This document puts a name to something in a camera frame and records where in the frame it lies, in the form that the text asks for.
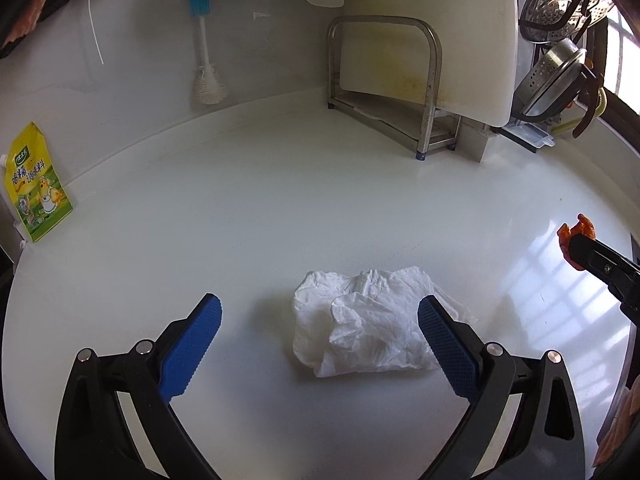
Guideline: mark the window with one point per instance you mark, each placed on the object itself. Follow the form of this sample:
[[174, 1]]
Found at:
[[627, 70]]

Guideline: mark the steel cutting board stand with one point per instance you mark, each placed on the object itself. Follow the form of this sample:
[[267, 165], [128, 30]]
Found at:
[[430, 80]]

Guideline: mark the black lid rack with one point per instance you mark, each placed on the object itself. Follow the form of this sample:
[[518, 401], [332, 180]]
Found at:
[[535, 132]]

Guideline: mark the white cutting board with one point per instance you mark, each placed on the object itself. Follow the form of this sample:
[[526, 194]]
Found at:
[[450, 35]]

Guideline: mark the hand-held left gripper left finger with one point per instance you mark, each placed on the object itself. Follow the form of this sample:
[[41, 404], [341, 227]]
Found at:
[[192, 345]]

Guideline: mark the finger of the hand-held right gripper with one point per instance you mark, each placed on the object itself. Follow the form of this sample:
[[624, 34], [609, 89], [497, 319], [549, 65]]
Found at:
[[605, 262]]

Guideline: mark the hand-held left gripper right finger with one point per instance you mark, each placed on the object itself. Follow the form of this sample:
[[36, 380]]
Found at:
[[447, 347]]

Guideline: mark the orange pink cloth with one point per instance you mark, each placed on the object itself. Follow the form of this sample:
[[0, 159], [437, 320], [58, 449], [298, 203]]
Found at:
[[620, 435]]

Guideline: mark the yellow seasoning pouch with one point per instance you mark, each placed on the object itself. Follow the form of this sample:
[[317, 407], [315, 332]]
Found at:
[[40, 190]]

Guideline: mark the white bottle brush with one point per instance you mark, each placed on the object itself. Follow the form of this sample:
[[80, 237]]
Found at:
[[205, 60]]

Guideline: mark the white plastic bag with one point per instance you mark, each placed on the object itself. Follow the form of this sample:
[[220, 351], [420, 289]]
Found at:
[[365, 325]]

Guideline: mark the pink hanging cloth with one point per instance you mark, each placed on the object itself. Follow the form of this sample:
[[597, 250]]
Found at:
[[27, 15]]

